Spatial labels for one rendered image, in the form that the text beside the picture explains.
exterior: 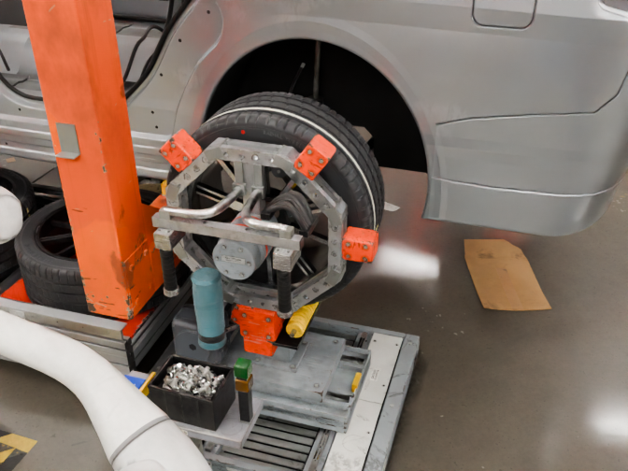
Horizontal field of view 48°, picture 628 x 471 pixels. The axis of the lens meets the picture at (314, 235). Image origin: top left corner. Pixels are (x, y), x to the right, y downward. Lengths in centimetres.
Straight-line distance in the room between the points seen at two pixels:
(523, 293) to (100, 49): 218
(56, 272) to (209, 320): 74
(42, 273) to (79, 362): 169
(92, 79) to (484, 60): 109
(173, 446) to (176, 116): 167
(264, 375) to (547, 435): 103
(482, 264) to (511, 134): 140
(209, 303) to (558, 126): 114
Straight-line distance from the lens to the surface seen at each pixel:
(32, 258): 281
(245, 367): 192
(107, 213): 216
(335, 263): 205
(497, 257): 362
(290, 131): 200
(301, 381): 251
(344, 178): 200
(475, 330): 314
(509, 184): 230
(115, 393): 106
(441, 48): 216
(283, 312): 192
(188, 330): 250
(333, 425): 251
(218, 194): 221
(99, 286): 234
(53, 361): 109
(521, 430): 276
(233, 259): 198
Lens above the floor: 195
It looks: 32 degrees down
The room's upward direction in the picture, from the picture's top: straight up
